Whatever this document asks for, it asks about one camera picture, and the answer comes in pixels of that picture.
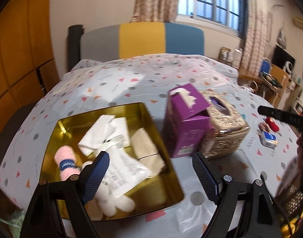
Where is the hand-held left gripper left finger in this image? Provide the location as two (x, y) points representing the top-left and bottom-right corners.
(23, 151), (110, 238)

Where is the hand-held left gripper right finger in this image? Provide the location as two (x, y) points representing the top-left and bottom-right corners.
(192, 151), (282, 238)

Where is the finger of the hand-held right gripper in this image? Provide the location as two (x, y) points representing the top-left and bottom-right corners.
(258, 105), (303, 132)

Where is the blue tissue packet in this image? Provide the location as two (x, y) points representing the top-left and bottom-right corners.
(259, 129), (278, 147)

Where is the white plastic wipes packet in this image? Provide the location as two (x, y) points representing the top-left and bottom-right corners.
(102, 144), (152, 196)

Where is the pink towel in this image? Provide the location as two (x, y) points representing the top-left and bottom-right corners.
(54, 146), (81, 181)

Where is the white waffle cloth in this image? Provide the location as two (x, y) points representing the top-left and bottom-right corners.
(78, 115), (131, 155)

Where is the gold metal tin box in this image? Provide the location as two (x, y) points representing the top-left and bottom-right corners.
(40, 102), (185, 222)

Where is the beige mesh cloth roll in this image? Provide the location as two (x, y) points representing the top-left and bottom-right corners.
(130, 128), (165, 178)

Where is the wooden side desk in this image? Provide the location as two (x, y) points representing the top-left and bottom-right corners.
(238, 62), (291, 105)

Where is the gold woven tissue box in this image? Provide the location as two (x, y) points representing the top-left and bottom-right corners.
(198, 90), (250, 159)

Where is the purple carton box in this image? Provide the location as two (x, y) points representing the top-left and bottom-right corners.
(164, 83), (215, 158)

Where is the black monitor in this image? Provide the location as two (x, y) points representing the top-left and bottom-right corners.
(273, 43), (296, 70)

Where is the cluster of small jars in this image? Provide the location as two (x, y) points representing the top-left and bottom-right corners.
(220, 47), (242, 67)

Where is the beige patterned curtain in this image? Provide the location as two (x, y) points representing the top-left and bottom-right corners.
(129, 0), (182, 23)
(241, 4), (286, 72)

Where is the wicker chair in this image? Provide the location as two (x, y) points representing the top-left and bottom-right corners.
(278, 178), (303, 238)

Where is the dark grey seat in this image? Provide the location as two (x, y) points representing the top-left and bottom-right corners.
(0, 103), (38, 179)

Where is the patterned plastic tablecloth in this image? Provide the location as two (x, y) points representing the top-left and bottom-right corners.
(0, 53), (303, 231)

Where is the barred window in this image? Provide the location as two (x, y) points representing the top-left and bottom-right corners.
(176, 0), (251, 39)

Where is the black rolled mat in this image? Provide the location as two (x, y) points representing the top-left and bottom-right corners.
(68, 25), (84, 72)

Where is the grey yellow blue chair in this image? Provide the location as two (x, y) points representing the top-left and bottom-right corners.
(78, 22), (204, 60)

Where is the wooden wardrobe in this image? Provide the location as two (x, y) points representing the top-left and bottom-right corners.
(0, 0), (60, 109)

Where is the blue bag with white handle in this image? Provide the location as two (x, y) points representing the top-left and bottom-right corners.
(260, 58), (271, 74)

